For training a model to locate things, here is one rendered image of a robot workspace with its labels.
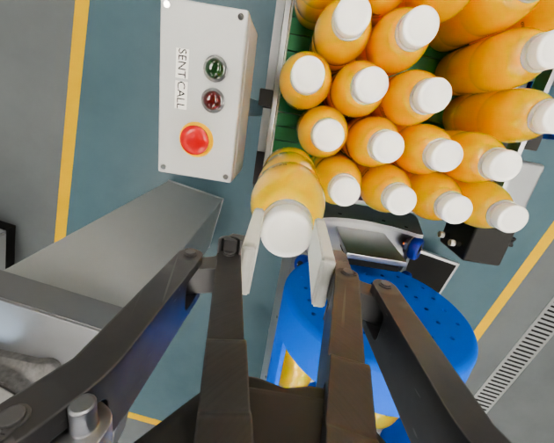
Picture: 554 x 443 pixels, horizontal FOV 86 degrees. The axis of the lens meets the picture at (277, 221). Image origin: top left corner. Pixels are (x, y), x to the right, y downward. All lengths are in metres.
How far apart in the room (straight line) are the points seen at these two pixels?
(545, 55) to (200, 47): 0.38
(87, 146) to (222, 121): 1.45
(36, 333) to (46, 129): 1.35
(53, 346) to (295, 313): 0.48
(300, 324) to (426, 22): 0.38
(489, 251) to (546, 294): 1.66
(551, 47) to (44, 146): 1.90
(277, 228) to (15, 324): 0.60
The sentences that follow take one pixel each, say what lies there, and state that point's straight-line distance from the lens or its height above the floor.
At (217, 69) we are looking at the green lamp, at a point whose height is 1.11.
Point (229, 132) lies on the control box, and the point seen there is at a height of 1.10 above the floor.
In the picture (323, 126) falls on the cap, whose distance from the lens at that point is 0.38.
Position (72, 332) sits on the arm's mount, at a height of 1.07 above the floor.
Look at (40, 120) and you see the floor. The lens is 1.93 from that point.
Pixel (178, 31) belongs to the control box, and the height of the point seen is 1.10.
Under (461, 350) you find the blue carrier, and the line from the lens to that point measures 0.47.
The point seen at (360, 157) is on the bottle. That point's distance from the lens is 0.43.
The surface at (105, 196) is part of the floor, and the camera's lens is 1.83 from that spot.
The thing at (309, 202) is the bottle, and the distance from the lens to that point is 0.24.
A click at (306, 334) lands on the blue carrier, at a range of 0.41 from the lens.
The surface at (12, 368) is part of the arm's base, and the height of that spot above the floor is 1.09.
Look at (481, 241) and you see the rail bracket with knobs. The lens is 0.63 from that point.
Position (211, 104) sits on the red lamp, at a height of 1.11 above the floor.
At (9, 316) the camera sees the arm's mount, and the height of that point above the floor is 1.07.
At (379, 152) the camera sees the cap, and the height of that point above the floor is 1.11.
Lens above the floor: 1.49
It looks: 70 degrees down
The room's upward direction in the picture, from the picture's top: 173 degrees counter-clockwise
